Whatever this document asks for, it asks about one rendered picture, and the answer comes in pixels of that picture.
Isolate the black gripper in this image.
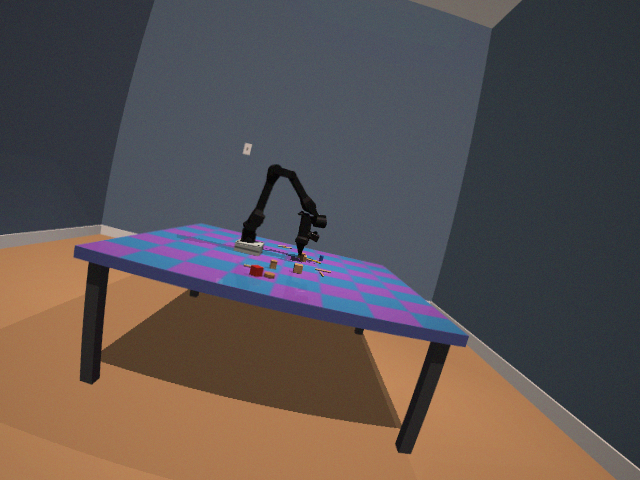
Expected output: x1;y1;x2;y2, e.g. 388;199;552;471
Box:
295;224;311;256

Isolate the red cube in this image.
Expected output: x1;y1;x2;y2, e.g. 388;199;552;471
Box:
250;265;264;277

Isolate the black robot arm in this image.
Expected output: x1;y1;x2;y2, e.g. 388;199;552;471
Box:
240;164;327;243

